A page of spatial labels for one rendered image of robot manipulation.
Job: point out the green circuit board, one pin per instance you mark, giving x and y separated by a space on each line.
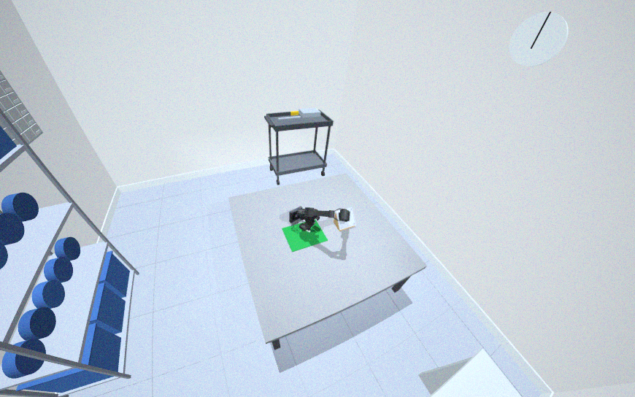
298 239

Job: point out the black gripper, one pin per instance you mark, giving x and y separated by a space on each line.
308 224

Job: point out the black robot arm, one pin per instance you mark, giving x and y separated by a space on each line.
309 213

